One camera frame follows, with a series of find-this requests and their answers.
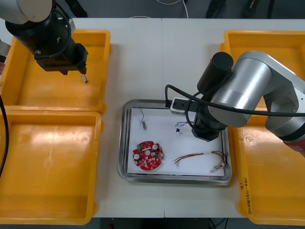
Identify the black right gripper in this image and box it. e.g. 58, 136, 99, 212
191, 111, 227, 143

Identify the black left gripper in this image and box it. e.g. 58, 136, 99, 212
34, 43, 88, 76

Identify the red black green-yellow wire harness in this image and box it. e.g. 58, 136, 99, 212
174, 150, 229, 174

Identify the round red circuit board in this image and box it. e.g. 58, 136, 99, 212
132, 140, 165, 171

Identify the white sheet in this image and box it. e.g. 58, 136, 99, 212
126, 107, 225, 177

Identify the yellow-orange plastic bin with handwriting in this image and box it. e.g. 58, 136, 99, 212
232, 111, 305, 226

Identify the steel tray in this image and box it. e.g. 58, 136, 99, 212
116, 99, 233, 186

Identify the black stand base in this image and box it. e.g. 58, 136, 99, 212
205, 0, 239, 19
242, 0, 260, 18

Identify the black stand pole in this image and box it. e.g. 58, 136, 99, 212
266, 0, 275, 19

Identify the pale grey right wrist camera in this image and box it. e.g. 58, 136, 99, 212
170, 97, 191, 115

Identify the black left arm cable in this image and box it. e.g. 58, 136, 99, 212
0, 94, 10, 178

